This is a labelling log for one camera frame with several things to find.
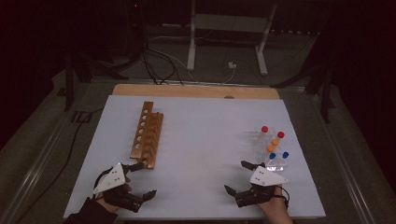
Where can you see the wooden test tube rack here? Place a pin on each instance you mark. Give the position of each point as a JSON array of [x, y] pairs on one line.
[[152, 137]]

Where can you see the person's left hand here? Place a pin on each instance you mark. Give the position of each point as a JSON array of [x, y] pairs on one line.
[[107, 207]]

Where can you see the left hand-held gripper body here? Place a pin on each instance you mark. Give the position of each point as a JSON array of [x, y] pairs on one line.
[[110, 180]]

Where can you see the black tripod stand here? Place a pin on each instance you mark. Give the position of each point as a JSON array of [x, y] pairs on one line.
[[69, 81], [326, 93]]

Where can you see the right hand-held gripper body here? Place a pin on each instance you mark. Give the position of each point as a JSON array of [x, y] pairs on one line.
[[267, 178]]

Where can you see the grey metal rail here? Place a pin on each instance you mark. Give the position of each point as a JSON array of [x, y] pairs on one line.
[[37, 166], [343, 161]]

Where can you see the person's right hand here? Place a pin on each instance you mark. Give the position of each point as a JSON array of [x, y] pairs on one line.
[[277, 211]]

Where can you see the blue cap test tube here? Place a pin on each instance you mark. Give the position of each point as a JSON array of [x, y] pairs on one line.
[[285, 154], [272, 155]]

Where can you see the white metal stand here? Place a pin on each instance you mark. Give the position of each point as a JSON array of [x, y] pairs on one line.
[[191, 46]]

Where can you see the wooden table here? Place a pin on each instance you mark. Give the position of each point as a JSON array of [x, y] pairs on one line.
[[186, 91]]

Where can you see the white table board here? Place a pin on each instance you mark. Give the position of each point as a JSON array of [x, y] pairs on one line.
[[202, 155]]

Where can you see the red cap test tube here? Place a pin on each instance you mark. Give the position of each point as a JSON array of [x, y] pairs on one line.
[[264, 129], [280, 134]]

